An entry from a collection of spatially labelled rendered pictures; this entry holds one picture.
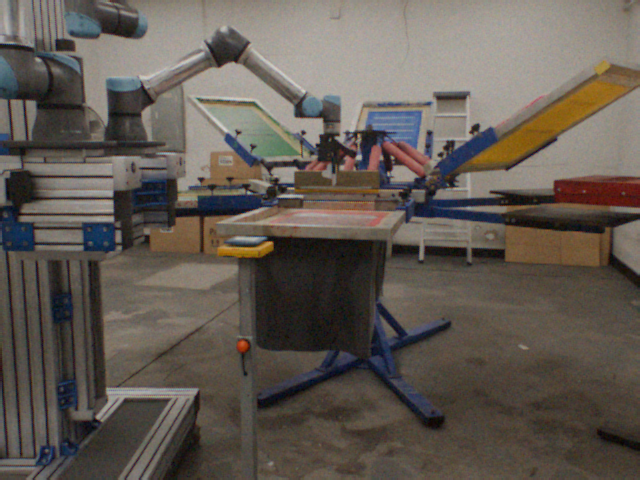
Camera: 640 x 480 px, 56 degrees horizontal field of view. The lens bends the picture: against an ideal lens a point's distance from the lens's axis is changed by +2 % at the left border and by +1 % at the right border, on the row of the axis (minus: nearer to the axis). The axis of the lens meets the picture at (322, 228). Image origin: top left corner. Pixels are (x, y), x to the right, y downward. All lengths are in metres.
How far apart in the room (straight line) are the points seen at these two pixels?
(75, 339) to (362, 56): 5.13
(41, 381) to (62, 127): 0.85
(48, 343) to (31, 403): 0.21
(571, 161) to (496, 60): 1.29
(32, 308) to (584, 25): 5.76
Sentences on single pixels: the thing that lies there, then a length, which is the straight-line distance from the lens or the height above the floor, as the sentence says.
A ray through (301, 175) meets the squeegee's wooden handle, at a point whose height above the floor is 1.12.
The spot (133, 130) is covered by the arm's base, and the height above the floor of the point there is 1.30.
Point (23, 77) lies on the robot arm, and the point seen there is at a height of 1.42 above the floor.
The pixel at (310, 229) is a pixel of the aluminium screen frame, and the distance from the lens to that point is 1.90.
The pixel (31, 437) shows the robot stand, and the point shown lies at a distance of 2.28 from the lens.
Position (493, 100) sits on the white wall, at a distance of 6.56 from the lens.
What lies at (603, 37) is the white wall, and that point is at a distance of 6.74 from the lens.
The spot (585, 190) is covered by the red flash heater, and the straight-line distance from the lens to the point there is 2.50.
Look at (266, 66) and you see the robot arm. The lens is 2.27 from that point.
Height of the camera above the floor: 1.26
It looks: 8 degrees down
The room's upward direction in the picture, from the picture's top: straight up
